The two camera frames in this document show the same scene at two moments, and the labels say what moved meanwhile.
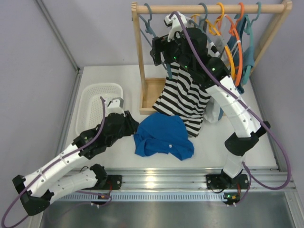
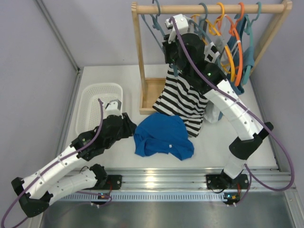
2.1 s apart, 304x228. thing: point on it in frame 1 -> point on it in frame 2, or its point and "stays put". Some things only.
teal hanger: x=149 y=29 -> x=174 y=71
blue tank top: x=160 y=133 stays put
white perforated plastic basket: x=90 y=110 stays put
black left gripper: x=128 y=122 stays put
